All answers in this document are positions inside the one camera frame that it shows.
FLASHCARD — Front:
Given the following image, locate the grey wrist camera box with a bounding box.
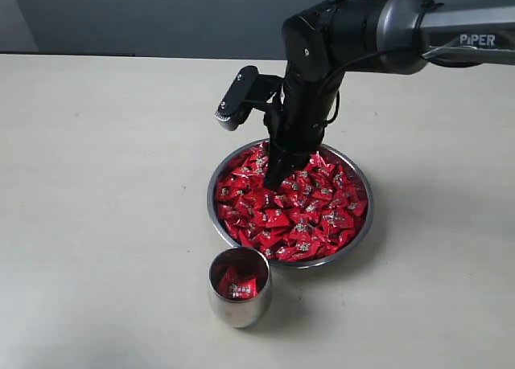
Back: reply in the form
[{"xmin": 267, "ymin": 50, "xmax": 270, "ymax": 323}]
[{"xmin": 215, "ymin": 65, "xmax": 258, "ymax": 131}]

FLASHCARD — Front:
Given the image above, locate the stainless steel cup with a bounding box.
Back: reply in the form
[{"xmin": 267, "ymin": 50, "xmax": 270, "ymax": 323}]
[{"xmin": 208, "ymin": 247, "xmax": 273, "ymax": 328}]

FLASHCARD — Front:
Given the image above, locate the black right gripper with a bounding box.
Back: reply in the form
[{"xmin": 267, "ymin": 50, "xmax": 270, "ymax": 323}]
[{"xmin": 263, "ymin": 75, "xmax": 336, "ymax": 191}]

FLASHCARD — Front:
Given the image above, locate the pile of red wrapped candies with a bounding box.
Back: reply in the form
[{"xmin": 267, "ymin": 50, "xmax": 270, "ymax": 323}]
[{"xmin": 215, "ymin": 142, "xmax": 368, "ymax": 262}]

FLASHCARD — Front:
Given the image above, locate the steel bowl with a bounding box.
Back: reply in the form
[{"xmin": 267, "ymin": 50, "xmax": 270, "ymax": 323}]
[{"xmin": 207, "ymin": 139, "xmax": 375, "ymax": 269}]

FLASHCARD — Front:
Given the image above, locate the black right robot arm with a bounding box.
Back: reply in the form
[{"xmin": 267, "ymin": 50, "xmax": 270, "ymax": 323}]
[{"xmin": 264, "ymin": 0, "xmax": 514, "ymax": 190}]

